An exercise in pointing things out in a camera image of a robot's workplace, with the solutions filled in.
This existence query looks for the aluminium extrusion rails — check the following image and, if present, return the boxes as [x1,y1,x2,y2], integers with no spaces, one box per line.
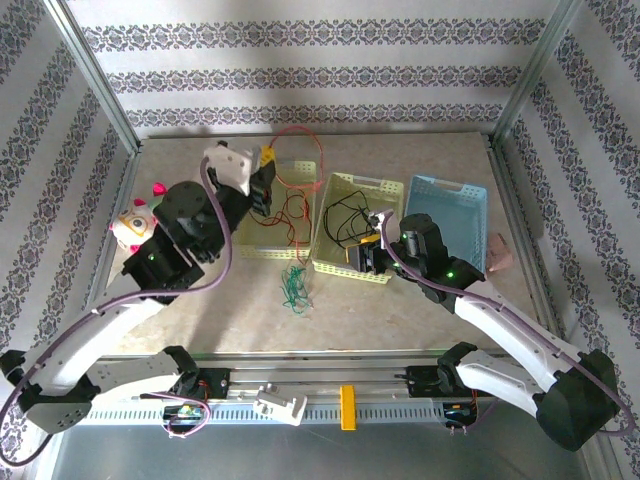
[94,324,587,401]

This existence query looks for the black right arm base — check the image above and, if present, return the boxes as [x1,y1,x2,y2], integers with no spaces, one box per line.
[404,363,495,400]

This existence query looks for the red cable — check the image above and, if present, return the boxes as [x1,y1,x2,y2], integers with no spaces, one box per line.
[249,125,325,268]

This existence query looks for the black cable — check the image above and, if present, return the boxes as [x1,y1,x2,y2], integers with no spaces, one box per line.
[323,188,382,252]

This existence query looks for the white pink plush toy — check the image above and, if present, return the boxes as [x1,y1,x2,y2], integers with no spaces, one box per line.
[108,182,170,255]

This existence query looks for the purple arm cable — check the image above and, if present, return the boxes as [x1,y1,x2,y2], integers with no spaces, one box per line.
[0,155,234,469]
[376,209,637,439]

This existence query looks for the white plastic mount bracket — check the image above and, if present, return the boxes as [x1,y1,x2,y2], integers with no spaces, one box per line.
[252,382,309,427]

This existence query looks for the light blue plastic basket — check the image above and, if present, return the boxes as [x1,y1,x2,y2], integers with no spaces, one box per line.
[402,173,489,275]

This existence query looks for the pale green plastic basket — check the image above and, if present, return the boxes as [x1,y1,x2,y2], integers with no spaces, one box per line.
[232,159,320,261]

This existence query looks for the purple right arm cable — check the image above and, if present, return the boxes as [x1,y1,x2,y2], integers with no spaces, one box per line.
[376,209,637,439]

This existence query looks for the small circuit board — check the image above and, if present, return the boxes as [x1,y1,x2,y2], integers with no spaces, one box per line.
[443,402,479,422]
[163,404,206,422]

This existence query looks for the pale yellow plastic basket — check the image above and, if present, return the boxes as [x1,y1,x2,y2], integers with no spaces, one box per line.
[310,172,405,286]

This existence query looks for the aluminium frame post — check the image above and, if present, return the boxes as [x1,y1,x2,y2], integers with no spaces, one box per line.
[489,0,589,149]
[42,0,141,154]

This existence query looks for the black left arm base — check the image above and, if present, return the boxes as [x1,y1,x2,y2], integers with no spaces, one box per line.
[169,367,232,401]

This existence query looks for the yellow plastic bracket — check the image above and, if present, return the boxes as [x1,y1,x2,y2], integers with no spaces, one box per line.
[339,384,359,432]

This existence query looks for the grey slotted cable duct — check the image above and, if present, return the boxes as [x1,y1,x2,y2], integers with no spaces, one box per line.
[74,398,482,427]

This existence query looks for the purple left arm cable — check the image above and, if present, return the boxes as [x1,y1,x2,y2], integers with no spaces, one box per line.
[0,155,234,469]

